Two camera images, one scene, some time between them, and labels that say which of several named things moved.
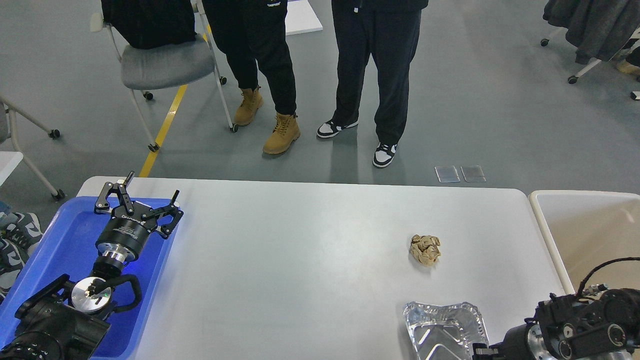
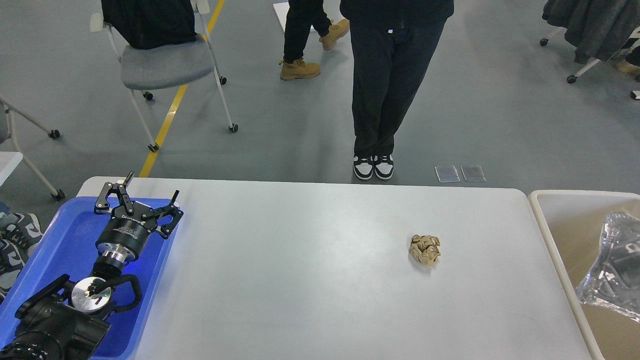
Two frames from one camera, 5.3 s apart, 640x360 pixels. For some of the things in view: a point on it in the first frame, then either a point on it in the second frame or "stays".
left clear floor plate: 447,173 stays
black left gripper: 124,235 stays
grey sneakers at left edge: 17,230 stays
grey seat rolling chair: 145,68 stays
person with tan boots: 250,30 -> 301,15
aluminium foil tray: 441,332 -> 614,281
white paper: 300,18 -> 281,10
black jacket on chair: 148,24 stays
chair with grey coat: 597,29 stays
